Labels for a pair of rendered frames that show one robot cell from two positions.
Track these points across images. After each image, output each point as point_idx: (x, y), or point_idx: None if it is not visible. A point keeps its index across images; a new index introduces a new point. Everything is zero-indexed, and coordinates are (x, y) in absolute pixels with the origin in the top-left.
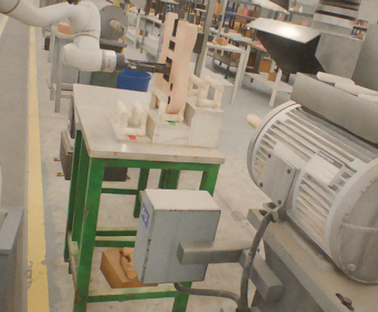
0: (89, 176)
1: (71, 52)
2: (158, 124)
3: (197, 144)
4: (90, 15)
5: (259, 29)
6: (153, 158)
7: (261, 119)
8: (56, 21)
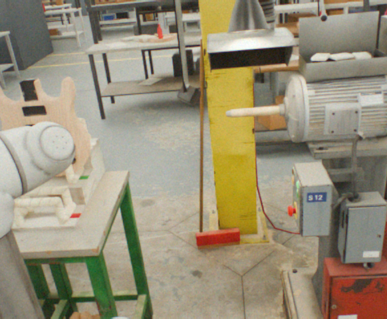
0: (101, 272)
1: None
2: (82, 186)
3: (99, 179)
4: None
5: (231, 50)
6: (114, 212)
7: (244, 108)
8: None
